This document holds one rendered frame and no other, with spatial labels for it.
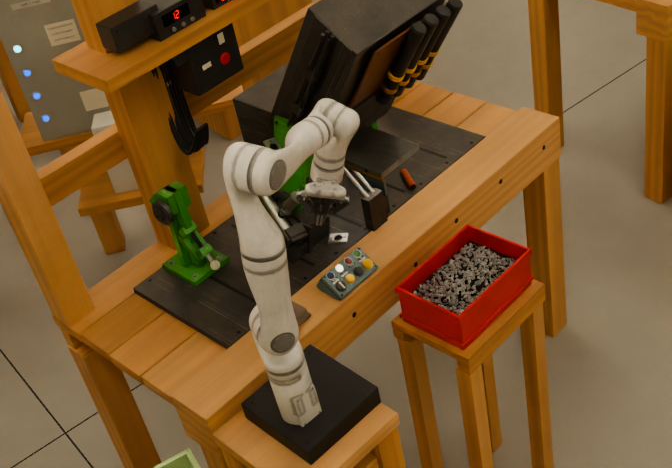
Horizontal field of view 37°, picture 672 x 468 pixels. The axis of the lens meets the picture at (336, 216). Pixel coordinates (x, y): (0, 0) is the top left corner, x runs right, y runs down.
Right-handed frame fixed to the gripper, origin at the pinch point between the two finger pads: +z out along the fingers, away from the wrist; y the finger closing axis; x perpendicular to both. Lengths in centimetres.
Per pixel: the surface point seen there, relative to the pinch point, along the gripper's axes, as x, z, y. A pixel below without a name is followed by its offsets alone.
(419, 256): -23, 36, -31
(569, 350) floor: -51, 108, -99
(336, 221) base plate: -36, 39, -7
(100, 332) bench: 1, 54, 54
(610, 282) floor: -85, 107, -119
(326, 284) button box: -4.9, 30.3, -4.9
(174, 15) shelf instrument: -50, -16, 42
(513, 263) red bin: -9, 18, -52
